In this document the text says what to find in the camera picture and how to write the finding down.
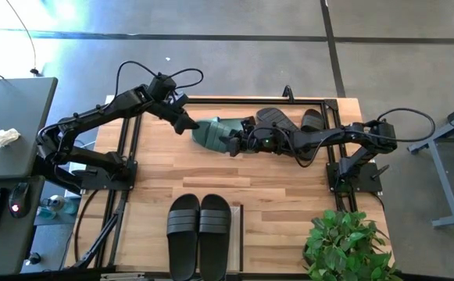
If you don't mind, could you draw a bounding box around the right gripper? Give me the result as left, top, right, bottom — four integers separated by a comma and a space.
219, 116, 290, 158

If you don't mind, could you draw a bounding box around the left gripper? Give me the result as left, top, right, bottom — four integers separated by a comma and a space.
146, 92, 201, 136

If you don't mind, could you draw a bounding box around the clear green bottle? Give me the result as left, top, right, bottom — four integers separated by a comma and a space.
37, 194, 80, 220

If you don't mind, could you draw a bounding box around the green leafy plant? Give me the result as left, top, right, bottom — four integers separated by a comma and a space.
302, 208, 403, 281

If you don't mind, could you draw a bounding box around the grey desk top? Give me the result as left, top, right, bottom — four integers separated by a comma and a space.
0, 76, 59, 181
0, 175, 46, 278

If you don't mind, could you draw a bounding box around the black computer mouse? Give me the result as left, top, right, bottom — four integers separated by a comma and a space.
8, 181, 31, 219

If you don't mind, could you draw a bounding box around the crumpled white tissue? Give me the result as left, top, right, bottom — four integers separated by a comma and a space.
0, 127, 22, 152

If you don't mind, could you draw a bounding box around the black aluminium table frame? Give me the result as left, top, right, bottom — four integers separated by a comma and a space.
70, 95, 384, 281

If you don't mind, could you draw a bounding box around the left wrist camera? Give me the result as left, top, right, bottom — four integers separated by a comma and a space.
147, 73, 177, 101

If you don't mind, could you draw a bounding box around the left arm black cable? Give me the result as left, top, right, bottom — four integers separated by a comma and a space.
113, 59, 205, 101

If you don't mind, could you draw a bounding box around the black cable loop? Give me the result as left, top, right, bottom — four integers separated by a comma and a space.
73, 190, 99, 263

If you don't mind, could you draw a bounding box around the thin black floor cable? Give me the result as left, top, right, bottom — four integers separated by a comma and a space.
4, 0, 42, 77

